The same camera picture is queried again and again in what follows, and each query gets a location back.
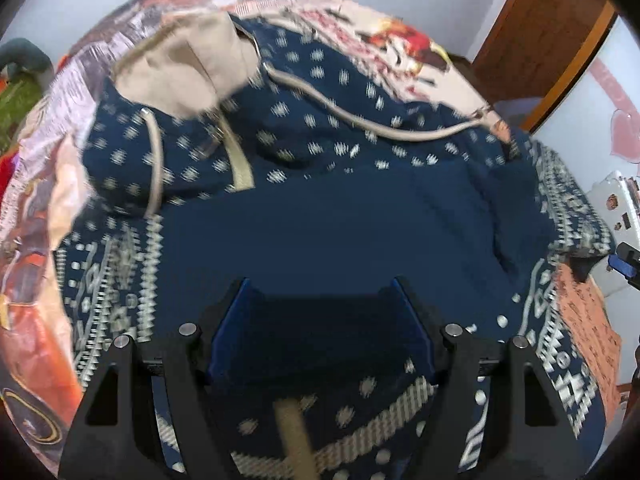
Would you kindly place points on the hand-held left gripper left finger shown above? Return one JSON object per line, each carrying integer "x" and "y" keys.
{"x": 231, "y": 325}

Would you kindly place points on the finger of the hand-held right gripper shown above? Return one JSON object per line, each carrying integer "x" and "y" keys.
{"x": 620, "y": 266}

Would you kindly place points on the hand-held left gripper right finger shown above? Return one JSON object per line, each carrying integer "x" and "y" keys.
{"x": 417, "y": 325}

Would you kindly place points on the navy patterned hooded sweater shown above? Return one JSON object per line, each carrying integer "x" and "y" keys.
{"x": 325, "y": 220}

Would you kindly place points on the white cabinet with stickers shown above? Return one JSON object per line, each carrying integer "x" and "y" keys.
{"x": 617, "y": 210}

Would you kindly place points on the wooden door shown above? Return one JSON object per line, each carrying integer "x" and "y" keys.
{"x": 540, "y": 25}

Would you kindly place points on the red and yellow cloth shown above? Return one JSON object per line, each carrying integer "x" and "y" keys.
{"x": 6, "y": 170}

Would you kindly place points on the printed blanket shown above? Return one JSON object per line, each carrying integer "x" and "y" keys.
{"x": 380, "y": 30}

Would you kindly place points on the green patterned bag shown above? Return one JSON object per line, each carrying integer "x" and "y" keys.
{"x": 15, "y": 107}

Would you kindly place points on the grey cloth bundle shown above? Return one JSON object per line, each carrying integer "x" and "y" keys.
{"x": 22, "y": 55}

